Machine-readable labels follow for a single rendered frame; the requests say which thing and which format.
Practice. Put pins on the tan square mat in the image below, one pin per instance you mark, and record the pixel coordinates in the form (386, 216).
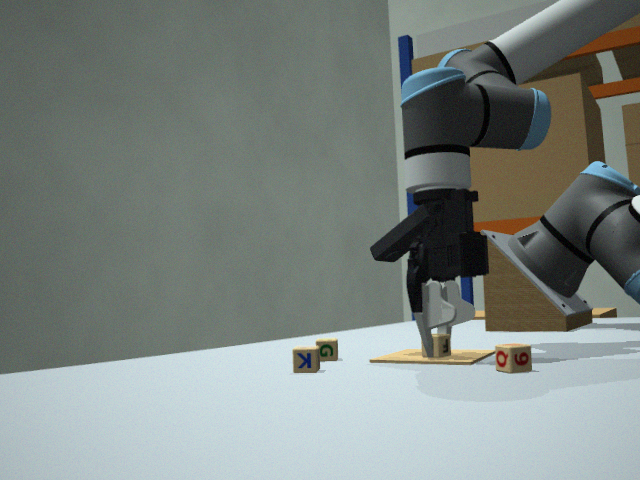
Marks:
(414, 356)

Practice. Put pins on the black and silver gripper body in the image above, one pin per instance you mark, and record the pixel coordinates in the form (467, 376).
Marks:
(466, 252)

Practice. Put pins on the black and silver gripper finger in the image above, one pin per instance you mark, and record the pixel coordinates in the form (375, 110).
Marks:
(427, 304)
(465, 311)

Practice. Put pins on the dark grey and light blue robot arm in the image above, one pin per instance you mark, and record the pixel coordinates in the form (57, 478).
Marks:
(442, 115)

